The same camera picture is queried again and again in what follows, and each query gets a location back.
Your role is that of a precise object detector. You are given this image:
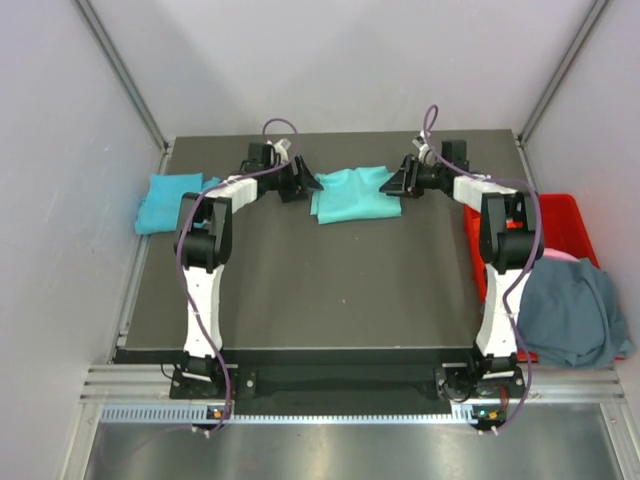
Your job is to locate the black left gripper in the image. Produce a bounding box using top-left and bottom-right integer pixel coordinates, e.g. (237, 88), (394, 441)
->
(264, 154), (323, 202)

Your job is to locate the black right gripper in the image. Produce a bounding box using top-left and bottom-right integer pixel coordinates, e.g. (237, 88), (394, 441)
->
(378, 155), (446, 200)

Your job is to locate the teal t-shirt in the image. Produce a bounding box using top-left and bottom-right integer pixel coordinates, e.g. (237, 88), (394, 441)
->
(310, 166), (402, 225)

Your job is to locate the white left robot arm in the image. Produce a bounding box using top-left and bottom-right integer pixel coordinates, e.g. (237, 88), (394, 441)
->
(174, 138), (323, 397)

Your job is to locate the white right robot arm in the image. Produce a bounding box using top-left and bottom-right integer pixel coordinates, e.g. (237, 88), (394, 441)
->
(379, 136), (544, 396)

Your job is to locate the orange t-shirt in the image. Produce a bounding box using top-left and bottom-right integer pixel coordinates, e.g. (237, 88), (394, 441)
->
(464, 206), (485, 273)

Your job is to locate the folded blue t-shirt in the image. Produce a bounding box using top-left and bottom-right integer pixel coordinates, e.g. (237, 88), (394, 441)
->
(134, 173), (221, 236)

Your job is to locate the pink t-shirt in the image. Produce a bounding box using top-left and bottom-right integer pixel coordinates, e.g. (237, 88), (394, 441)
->
(543, 248), (579, 262)

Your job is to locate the red plastic bin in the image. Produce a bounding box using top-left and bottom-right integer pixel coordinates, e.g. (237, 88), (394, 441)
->
(462, 193), (629, 361)

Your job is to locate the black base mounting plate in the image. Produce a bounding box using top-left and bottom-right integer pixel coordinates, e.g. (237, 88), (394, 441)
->
(169, 347), (525, 415)

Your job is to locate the grey-blue t-shirt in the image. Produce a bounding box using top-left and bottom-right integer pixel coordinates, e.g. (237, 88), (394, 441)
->
(518, 257), (635, 370)

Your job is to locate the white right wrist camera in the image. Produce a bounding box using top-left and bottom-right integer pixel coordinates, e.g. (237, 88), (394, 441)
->
(412, 130), (436, 166)

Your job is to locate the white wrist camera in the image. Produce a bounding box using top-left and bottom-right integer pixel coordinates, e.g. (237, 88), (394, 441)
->
(267, 138), (291, 166)
(412, 130), (436, 166)

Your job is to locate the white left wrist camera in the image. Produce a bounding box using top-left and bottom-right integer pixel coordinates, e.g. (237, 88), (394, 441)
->
(267, 138), (291, 166)

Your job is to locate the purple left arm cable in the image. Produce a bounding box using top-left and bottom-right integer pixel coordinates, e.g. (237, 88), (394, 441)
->
(99, 117), (301, 451)

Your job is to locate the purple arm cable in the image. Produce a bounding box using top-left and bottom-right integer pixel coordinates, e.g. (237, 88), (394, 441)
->
(422, 103), (545, 432)
(99, 117), (301, 451)

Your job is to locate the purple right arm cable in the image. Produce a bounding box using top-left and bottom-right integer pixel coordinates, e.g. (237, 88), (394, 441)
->
(422, 103), (545, 432)

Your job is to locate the grey aluminium corner post right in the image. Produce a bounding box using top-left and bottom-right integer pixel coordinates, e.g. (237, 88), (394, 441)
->
(516, 0), (612, 148)

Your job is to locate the grey aluminium corner post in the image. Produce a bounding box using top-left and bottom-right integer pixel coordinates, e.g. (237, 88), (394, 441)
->
(516, 0), (612, 148)
(71, 0), (170, 153)

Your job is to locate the grey slotted cable duct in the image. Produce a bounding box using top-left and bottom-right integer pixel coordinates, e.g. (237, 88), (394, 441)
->
(100, 403), (498, 426)

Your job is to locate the grey aluminium corner post left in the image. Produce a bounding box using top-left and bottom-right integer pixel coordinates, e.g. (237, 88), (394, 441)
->
(71, 0), (170, 153)

